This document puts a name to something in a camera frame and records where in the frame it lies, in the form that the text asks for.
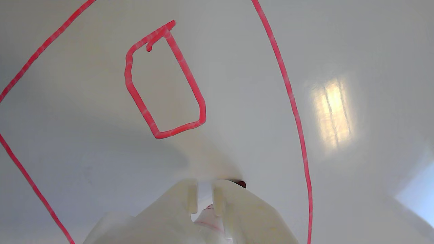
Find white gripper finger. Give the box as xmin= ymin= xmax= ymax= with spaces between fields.
xmin=212 ymin=179 xmax=299 ymax=244
xmin=82 ymin=179 xmax=208 ymax=244

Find large white whiteboard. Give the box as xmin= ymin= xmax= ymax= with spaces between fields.
xmin=0 ymin=0 xmax=434 ymax=244

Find red whiteboard marker pen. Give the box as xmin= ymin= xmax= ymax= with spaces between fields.
xmin=192 ymin=180 xmax=247 ymax=244

